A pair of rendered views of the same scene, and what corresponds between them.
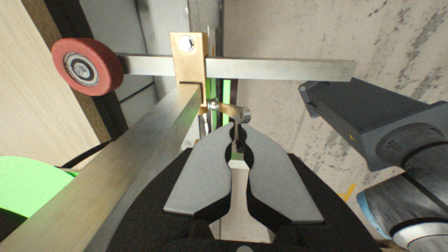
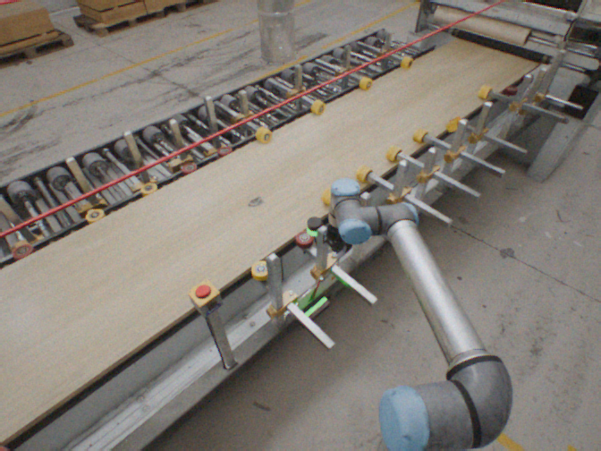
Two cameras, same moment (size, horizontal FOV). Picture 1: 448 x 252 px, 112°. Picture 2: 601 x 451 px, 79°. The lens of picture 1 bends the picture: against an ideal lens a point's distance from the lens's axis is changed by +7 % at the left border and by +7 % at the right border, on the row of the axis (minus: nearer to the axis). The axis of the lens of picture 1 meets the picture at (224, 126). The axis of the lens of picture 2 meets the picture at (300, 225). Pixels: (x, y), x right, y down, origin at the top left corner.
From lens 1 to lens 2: 1.40 m
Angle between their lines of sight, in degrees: 66
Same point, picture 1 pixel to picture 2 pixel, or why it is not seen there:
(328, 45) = not seen: hidden behind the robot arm
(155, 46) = (303, 270)
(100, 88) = (302, 242)
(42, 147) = (251, 235)
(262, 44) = (351, 379)
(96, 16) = not seen: hidden behind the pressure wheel
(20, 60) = (292, 225)
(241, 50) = (330, 367)
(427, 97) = not seen: outside the picture
